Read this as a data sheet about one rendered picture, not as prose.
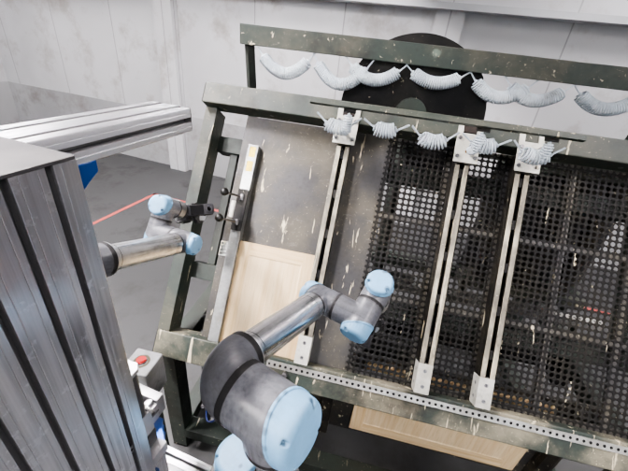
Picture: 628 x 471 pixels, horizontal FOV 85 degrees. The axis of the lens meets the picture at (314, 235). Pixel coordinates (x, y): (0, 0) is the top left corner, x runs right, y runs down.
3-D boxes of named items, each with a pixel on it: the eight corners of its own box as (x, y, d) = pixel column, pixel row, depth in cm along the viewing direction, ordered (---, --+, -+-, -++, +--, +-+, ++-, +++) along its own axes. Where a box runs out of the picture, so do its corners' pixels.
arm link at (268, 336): (167, 399, 62) (307, 303, 103) (209, 435, 57) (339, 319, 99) (171, 348, 58) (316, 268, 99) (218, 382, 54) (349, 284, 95)
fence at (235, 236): (210, 337, 164) (206, 340, 160) (250, 147, 168) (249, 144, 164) (221, 340, 163) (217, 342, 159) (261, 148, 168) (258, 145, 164)
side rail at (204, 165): (169, 324, 173) (157, 328, 162) (215, 115, 178) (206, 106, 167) (180, 326, 172) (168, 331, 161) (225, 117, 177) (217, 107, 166)
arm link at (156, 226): (160, 251, 120) (170, 221, 120) (135, 242, 123) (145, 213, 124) (175, 252, 128) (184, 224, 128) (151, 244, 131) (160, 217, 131)
